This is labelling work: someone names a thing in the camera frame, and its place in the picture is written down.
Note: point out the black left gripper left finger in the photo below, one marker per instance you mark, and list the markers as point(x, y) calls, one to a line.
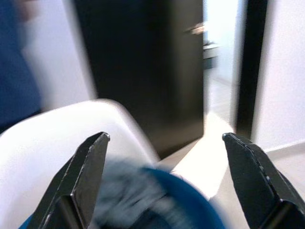
point(76, 190)

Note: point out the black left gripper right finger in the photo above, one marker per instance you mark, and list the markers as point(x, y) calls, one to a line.
point(255, 181)

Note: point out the blue denim jeans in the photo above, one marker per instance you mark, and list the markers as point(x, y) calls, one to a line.
point(128, 190)

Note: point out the blue plastic basket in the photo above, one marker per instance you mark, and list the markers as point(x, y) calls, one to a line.
point(190, 190)

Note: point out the person in blue clothes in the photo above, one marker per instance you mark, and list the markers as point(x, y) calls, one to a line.
point(14, 71)

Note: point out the black door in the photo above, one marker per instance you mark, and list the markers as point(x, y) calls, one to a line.
point(143, 71)

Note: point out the black door frame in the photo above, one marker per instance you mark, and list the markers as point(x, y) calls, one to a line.
point(250, 71)

